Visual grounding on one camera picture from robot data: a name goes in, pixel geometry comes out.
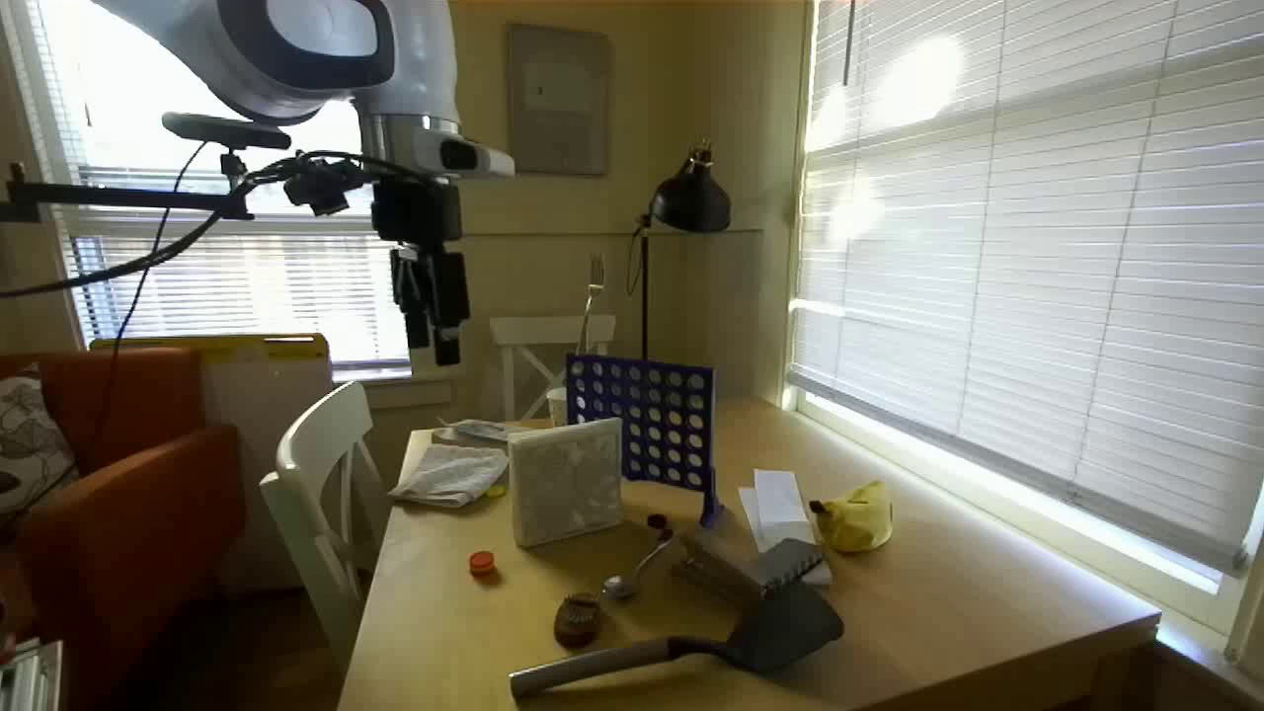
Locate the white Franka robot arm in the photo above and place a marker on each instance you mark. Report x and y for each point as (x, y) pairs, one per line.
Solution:
(173, 41)

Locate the red bottle cap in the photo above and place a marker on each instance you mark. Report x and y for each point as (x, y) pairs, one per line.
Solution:
(482, 565)

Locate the large white window blinds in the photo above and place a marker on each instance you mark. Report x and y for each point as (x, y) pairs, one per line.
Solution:
(1051, 261)

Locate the small grey crumpled cloth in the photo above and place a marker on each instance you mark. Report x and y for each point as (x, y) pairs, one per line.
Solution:
(470, 432)

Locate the white board with yellow edge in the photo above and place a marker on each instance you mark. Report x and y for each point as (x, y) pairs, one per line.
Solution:
(263, 396)

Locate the blue connect four grid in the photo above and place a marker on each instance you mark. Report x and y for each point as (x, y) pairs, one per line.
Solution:
(643, 367)

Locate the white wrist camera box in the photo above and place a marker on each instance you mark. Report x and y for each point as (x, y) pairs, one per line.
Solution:
(475, 158)

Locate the orange armchair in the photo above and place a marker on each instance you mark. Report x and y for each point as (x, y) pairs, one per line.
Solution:
(132, 527)

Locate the white wooden chair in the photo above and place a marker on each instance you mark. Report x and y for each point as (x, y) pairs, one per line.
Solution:
(311, 516)

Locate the dark book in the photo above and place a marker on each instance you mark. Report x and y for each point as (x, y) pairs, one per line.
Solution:
(735, 570)

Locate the grey folded cloth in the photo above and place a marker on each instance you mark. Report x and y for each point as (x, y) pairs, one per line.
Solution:
(450, 475)

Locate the grey patterned pillow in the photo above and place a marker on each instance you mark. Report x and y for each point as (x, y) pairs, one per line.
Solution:
(24, 440)

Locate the small brown bowl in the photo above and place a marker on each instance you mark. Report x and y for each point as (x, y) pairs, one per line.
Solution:
(579, 621)

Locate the small white carton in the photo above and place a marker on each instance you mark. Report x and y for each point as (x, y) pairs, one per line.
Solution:
(781, 507)

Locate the stack of white papers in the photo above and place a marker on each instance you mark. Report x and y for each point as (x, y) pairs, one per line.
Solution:
(29, 677)

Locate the black bar camera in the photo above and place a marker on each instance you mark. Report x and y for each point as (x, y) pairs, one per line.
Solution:
(223, 128)

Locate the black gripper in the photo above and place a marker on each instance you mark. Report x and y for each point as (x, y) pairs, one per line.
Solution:
(415, 212)

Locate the small dark red object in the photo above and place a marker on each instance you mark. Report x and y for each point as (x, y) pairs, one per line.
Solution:
(657, 527)

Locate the framed wall picture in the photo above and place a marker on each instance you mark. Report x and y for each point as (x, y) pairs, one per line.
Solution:
(560, 99)

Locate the flat grey white box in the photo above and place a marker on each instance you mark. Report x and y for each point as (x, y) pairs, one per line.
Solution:
(565, 478)

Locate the white cross-braced chair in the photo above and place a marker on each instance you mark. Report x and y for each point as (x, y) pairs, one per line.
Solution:
(545, 330)

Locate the metal spoon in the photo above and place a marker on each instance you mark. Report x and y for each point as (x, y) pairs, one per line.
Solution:
(616, 587)

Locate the small white window blinds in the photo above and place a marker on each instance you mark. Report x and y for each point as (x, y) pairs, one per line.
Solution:
(263, 282)

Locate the black desk lamp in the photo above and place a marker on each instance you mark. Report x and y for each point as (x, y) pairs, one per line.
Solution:
(691, 200)

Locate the yellow crumpled object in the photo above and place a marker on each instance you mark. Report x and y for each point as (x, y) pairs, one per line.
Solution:
(856, 519)

